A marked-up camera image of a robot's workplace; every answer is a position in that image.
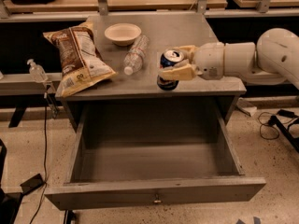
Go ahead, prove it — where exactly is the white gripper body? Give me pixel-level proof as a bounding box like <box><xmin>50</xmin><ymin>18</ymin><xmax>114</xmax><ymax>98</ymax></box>
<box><xmin>193</xmin><ymin>42</ymin><xmax>224</xmax><ymax>80</ymax></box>

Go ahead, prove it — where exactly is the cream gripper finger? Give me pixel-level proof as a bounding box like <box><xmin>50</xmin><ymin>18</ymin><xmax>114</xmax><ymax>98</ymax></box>
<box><xmin>158</xmin><ymin>63</ymin><xmax>200</xmax><ymax>80</ymax></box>
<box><xmin>175</xmin><ymin>45</ymin><xmax>197</xmax><ymax>62</ymax></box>

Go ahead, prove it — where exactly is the blue pepsi can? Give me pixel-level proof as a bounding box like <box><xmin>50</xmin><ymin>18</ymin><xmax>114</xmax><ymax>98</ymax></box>
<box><xmin>157</xmin><ymin>49</ymin><xmax>185</xmax><ymax>91</ymax></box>

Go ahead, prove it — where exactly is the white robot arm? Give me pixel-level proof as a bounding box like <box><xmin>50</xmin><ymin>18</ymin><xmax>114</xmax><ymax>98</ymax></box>
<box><xmin>158</xmin><ymin>28</ymin><xmax>299</xmax><ymax>89</ymax></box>

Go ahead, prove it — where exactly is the open grey top drawer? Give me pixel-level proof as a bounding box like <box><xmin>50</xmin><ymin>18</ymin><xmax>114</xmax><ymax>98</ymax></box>
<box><xmin>46</xmin><ymin>100</ymin><xmax>265</xmax><ymax>210</ymax></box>

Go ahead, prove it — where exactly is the brass drawer knob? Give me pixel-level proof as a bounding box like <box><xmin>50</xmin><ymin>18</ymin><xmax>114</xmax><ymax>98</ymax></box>
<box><xmin>153</xmin><ymin>194</ymin><xmax>162</xmax><ymax>204</ymax></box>

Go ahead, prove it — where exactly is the clear plastic water bottle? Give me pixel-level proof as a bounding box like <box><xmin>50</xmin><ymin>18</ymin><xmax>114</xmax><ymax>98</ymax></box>
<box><xmin>123</xmin><ymin>35</ymin><xmax>150</xmax><ymax>76</ymax></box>

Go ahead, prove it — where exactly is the grey cabinet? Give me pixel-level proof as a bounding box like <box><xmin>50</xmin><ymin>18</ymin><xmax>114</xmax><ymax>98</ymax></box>
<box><xmin>56</xmin><ymin>12</ymin><xmax>246</xmax><ymax>129</ymax></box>

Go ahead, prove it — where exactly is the white paper bowl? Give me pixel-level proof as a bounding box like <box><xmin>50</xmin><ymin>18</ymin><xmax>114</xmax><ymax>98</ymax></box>
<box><xmin>105</xmin><ymin>23</ymin><xmax>141</xmax><ymax>46</ymax></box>

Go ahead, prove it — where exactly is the brown chip bag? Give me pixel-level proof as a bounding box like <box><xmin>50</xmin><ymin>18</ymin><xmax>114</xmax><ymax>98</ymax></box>
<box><xmin>43</xmin><ymin>21</ymin><xmax>116</xmax><ymax>97</ymax></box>

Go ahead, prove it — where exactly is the hand sanitizer bottle left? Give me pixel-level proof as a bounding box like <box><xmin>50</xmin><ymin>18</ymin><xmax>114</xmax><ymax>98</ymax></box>
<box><xmin>27</xmin><ymin>59</ymin><xmax>48</xmax><ymax>83</ymax></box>

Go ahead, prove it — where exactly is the black box on floor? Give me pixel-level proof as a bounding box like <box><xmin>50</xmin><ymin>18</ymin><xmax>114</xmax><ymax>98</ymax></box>
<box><xmin>21</xmin><ymin>174</ymin><xmax>45</xmax><ymax>195</ymax></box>

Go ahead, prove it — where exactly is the black cables right floor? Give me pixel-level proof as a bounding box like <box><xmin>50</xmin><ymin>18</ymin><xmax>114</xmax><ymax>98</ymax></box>
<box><xmin>257</xmin><ymin>108</ymin><xmax>299</xmax><ymax>142</ymax></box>

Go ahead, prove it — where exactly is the black cable on floor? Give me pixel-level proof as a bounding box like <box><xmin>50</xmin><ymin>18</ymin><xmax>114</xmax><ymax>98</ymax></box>
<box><xmin>28</xmin><ymin>91</ymin><xmax>50</xmax><ymax>224</ymax></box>

